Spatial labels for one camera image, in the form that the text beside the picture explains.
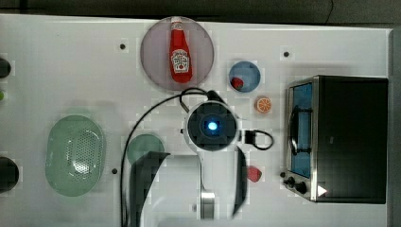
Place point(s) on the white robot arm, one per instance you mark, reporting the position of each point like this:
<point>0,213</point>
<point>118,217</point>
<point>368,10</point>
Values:
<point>208,183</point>

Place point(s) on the silver black toaster oven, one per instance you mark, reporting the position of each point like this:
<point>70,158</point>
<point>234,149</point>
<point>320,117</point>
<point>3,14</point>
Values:
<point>337,137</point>

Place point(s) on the small red fruit in bowl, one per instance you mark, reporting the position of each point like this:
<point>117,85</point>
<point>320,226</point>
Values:
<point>237,83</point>

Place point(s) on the red ketchup bottle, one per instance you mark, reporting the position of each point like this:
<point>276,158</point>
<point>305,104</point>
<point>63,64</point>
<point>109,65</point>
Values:
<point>179,53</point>

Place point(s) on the blue small bowl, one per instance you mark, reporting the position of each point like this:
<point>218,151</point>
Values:
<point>248,72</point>

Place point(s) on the orange slice toy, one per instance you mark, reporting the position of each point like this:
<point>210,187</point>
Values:
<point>262,104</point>

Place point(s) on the grey round plate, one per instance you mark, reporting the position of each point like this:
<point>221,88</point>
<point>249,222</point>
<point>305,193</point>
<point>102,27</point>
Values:
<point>154,53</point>

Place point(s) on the red toy strawberry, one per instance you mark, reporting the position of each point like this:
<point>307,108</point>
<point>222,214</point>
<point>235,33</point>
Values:
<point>253,174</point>

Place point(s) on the green oval colander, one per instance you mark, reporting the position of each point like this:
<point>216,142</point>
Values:
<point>75,155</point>

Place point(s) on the black pot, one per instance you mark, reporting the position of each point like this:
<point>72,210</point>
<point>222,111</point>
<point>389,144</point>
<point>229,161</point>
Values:
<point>9,174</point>

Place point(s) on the black cup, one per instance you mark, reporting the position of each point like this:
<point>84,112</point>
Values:
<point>5,68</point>

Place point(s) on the green cup with handle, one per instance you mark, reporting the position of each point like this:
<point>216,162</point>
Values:
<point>142,144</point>

